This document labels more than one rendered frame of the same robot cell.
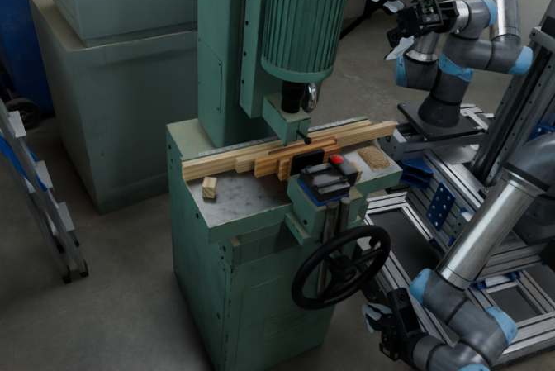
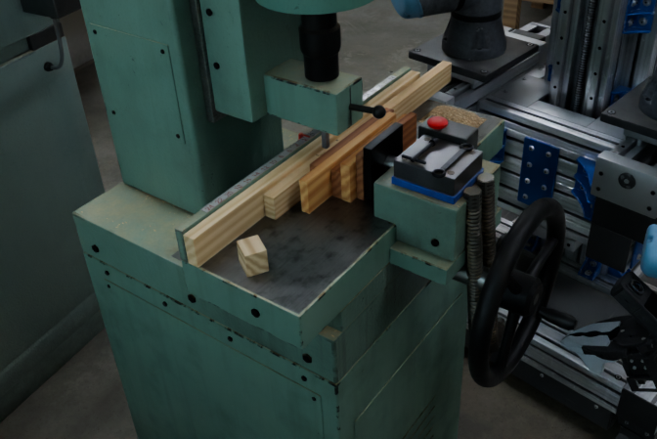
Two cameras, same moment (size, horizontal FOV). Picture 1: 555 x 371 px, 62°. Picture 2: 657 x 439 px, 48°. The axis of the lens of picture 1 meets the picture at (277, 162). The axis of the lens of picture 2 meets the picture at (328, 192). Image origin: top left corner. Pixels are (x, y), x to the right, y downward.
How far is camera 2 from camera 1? 0.37 m
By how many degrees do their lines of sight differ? 16
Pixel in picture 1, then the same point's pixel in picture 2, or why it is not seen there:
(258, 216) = (357, 266)
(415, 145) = (464, 100)
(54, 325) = not seen: outside the picture
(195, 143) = (147, 219)
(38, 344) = not seen: outside the picture
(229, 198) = (293, 260)
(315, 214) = (456, 217)
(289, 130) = (340, 109)
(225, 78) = (182, 72)
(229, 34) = not seen: outside the picture
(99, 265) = not seen: outside the picture
